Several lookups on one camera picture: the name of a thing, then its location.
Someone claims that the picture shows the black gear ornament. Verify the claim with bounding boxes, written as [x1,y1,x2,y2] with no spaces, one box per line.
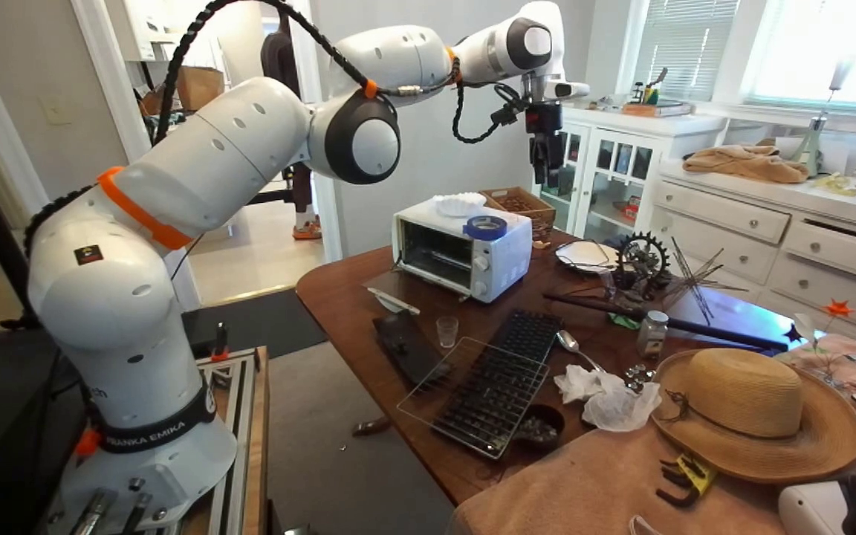
[608,227,675,300]

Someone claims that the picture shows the brown crumpled cloth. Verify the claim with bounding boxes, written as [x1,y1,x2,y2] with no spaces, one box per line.
[681,143,810,187]

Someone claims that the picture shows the brown wicker basket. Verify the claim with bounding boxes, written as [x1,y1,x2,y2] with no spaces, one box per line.
[485,184,562,241]

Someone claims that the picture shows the white scalloped bowl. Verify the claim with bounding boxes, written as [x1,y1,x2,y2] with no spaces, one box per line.
[428,189,491,223]

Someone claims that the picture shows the white dresser with drawers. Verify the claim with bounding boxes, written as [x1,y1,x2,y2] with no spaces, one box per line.
[647,161,856,349]

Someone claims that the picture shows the white glass-door cabinet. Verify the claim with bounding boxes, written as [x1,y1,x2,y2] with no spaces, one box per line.
[527,94,729,248]

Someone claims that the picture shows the bright window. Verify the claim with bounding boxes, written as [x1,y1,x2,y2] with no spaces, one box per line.
[739,0,856,112]

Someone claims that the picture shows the small dark round dish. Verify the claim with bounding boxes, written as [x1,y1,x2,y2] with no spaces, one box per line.
[509,398,568,459]

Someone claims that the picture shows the glass vase with stem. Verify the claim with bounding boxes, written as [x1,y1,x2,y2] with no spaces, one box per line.
[799,57,852,181]

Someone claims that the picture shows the dark floor mat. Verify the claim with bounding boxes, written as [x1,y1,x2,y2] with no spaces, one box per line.
[162,285,332,361]

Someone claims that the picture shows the yellow and black pliers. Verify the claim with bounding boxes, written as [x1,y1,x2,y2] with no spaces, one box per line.
[654,449,720,511]

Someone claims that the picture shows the tan table cloth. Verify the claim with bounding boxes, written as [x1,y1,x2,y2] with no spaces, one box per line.
[446,418,856,535]

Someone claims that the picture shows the long black rod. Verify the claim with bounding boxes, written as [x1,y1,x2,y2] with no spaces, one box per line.
[541,287,793,355]

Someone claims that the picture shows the small dark floor object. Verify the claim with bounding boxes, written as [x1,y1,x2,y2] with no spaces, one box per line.
[348,412,396,440]

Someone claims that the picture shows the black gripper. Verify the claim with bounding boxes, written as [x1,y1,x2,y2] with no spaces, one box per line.
[527,101,571,192]

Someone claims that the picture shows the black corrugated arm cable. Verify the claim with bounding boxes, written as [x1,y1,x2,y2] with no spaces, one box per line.
[152,0,535,147]

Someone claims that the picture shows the metal wire cooling rack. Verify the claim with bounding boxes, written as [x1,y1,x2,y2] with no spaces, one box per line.
[391,331,516,440]

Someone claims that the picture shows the white flat plastic strip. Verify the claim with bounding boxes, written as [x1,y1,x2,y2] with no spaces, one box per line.
[363,281,426,321]

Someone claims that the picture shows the white plate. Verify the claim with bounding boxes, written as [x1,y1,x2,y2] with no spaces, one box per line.
[553,236,620,277]

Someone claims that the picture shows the crumpled white tissue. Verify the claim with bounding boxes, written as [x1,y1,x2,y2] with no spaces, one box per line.
[550,358,629,407]

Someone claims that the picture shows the white toaster oven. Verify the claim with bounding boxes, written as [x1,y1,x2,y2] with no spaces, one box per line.
[388,192,538,306]

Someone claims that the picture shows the straw sun hat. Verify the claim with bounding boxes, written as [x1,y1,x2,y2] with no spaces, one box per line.
[647,345,856,486]

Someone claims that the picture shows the metal spoon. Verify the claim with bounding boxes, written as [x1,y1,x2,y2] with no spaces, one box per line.
[553,326,602,372]

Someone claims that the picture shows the orange paper flower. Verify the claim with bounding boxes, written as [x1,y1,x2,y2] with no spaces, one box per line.
[821,296,856,323]

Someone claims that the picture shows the clear plastic bag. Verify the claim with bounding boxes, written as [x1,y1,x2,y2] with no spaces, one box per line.
[579,376,665,437]

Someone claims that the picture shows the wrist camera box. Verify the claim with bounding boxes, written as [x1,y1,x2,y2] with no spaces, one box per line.
[546,77,593,103]

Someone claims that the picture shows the shiny purple board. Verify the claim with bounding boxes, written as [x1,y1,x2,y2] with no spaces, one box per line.
[663,281,810,354]

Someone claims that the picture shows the person in dark trousers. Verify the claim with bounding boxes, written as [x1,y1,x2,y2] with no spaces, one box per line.
[255,25,327,244]

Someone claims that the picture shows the tray with pens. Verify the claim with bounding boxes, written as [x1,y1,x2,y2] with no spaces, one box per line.
[619,64,699,122]

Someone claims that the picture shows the small glass jar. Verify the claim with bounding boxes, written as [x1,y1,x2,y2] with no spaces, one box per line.
[637,306,672,358]

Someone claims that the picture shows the cardboard box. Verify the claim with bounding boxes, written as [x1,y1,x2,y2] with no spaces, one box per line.
[174,61,228,116]

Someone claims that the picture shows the black computer keyboard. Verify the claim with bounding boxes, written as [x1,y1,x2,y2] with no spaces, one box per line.
[431,306,565,462]

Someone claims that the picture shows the white rounded device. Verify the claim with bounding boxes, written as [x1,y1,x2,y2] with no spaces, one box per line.
[775,476,852,535]

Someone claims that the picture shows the clear shot glass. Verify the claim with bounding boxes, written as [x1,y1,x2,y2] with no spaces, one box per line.
[433,311,464,354]

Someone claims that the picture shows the aluminium and wood robot stand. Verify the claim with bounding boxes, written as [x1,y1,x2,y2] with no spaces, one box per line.
[45,342,272,535]

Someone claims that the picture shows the blue masking tape roll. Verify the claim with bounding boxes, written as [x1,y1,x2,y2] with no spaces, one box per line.
[460,211,512,244]

